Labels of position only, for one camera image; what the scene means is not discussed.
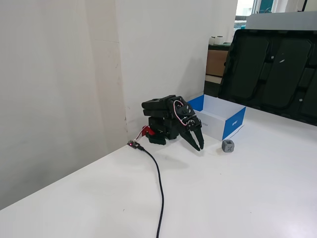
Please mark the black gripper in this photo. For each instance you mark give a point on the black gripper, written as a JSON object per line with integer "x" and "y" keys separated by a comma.
{"x": 187, "y": 130}

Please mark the gray block with X mark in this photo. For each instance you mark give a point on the gray block with X mark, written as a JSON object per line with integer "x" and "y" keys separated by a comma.
{"x": 228, "y": 146}

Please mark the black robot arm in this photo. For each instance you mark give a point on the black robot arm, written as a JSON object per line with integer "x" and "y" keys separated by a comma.
{"x": 158, "y": 111}

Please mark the blue and white cardboard box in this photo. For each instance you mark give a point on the blue and white cardboard box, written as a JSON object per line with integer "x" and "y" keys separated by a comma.
{"x": 218, "y": 124}

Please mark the red and black table clamp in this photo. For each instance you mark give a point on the red and black table clamp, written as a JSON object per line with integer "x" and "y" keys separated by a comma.
{"x": 156, "y": 139}

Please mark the small controller board red LED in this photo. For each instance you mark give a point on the small controller board red LED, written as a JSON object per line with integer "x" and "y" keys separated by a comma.
{"x": 133, "y": 144}

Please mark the brown cardboard carton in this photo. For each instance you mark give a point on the brown cardboard carton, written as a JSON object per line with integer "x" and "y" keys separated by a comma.
{"x": 215, "y": 63}

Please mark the black plastic moulded tray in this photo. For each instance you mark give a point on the black plastic moulded tray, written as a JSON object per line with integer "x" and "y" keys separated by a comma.
{"x": 272, "y": 69}

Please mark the gray flat panel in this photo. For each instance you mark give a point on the gray flat panel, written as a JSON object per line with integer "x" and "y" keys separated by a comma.
{"x": 280, "y": 21}

